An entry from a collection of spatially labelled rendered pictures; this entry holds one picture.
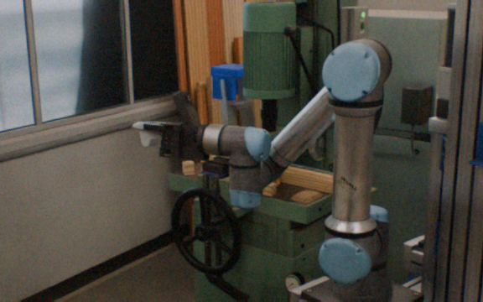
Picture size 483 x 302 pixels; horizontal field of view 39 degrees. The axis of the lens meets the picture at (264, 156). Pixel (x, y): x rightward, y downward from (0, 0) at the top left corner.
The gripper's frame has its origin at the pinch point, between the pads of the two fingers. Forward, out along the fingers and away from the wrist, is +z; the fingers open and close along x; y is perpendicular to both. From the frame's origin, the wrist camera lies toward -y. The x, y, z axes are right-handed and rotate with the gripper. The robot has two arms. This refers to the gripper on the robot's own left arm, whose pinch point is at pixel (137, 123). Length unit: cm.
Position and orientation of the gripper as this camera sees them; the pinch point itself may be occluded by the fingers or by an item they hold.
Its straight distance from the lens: 174.1
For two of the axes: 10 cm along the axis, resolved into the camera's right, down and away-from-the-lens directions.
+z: -9.2, -1.0, 3.8
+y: -0.5, 9.9, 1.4
